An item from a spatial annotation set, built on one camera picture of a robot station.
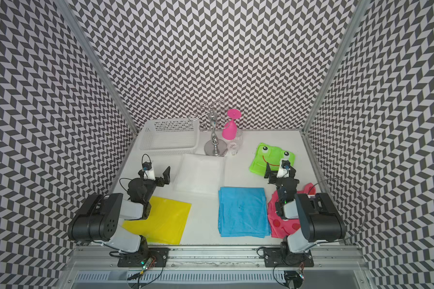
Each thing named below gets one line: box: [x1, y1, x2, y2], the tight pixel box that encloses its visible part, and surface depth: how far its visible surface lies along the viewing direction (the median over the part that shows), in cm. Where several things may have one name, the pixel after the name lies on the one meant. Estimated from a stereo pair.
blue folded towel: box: [218, 187, 271, 238], surface depth 84 cm
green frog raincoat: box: [249, 142, 296, 177], surface depth 105 cm
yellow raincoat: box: [122, 195, 192, 246], surface depth 82 cm
